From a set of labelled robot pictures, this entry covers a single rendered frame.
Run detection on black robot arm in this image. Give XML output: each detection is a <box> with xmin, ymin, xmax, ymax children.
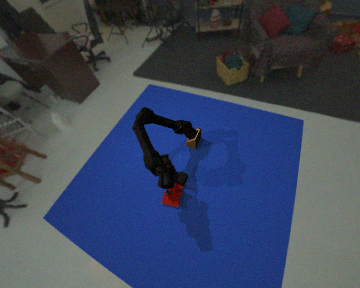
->
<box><xmin>132</xmin><ymin>107</ymin><xmax>198</xmax><ymax>189</ymax></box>

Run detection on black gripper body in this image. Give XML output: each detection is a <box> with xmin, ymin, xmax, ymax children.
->
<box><xmin>155</xmin><ymin>165</ymin><xmax>188</xmax><ymax>186</ymax></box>

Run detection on red circuit board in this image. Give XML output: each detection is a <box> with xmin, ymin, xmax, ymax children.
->
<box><xmin>161</xmin><ymin>183</ymin><xmax>183</xmax><ymax>207</ymax></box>

